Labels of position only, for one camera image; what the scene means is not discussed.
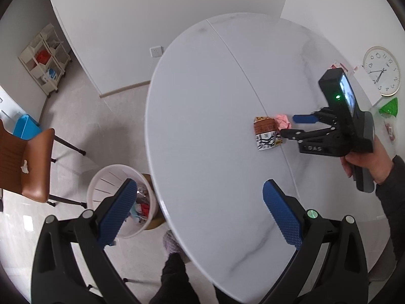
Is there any cream shelf cart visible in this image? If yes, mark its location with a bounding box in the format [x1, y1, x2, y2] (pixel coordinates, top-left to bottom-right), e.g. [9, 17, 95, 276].
[18, 23, 72, 97]

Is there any green triangular packet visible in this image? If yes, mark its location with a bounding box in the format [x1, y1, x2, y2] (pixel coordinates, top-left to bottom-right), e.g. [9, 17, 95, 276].
[379, 98, 400, 118]

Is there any brown snack wrapper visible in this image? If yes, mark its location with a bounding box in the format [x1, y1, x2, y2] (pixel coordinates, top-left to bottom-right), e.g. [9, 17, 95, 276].
[254, 116, 283, 151]

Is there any white round wall clock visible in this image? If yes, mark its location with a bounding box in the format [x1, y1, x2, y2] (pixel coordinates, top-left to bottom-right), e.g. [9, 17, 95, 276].
[362, 46, 401, 97]

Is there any person's left leg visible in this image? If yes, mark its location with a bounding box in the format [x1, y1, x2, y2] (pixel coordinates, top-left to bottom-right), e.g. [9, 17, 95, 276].
[149, 253, 201, 304]

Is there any white plastic waste bin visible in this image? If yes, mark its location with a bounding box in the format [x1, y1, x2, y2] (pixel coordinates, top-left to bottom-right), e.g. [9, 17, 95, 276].
[86, 164, 159, 239]

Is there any person's right hand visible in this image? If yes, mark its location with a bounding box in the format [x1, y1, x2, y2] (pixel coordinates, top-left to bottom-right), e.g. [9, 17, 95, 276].
[341, 138, 394, 184]

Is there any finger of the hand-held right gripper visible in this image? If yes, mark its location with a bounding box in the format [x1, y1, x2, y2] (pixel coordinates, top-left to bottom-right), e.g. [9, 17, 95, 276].
[293, 108, 336, 125]
[278, 126, 340, 144]

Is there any pink paper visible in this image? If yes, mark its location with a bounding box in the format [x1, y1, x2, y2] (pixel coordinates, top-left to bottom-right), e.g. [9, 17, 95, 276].
[274, 113, 290, 130]

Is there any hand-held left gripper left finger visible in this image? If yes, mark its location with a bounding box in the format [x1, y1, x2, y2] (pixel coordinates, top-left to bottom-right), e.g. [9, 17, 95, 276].
[31, 178, 141, 304]

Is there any red item in clear bag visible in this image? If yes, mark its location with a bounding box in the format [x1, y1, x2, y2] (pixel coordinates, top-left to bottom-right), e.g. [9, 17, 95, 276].
[384, 121, 398, 142]

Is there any white paper envelope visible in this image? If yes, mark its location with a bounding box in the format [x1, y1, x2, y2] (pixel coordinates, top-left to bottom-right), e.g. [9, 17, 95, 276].
[353, 65, 385, 106]

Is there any white marble table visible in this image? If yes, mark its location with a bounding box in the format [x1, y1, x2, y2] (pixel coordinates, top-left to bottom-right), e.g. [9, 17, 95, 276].
[145, 13, 405, 303]

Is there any person's right forearm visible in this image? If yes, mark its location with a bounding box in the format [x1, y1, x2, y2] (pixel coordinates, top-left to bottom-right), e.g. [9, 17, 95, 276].
[375, 155, 405, 260]

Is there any blue plastic box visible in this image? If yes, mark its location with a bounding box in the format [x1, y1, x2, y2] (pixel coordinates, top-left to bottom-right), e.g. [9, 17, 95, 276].
[13, 114, 42, 140]

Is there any brown leather chair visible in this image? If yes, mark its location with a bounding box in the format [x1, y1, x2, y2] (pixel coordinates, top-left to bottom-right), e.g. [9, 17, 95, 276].
[0, 119, 87, 208]

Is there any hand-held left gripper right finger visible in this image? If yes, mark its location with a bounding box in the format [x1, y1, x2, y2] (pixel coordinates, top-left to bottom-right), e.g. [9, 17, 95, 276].
[262, 179, 369, 304]

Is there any grey left shoe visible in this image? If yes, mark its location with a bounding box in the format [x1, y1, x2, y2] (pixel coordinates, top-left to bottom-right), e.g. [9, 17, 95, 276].
[161, 230, 183, 255]

